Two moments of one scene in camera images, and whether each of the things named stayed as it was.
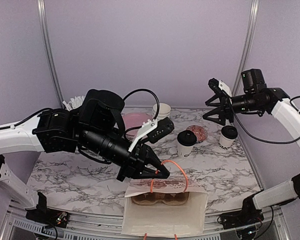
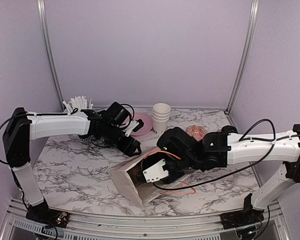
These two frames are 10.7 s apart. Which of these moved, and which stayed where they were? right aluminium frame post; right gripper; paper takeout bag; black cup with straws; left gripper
Moved: paper takeout bag; left gripper; right gripper
Stayed: right aluminium frame post; black cup with straws
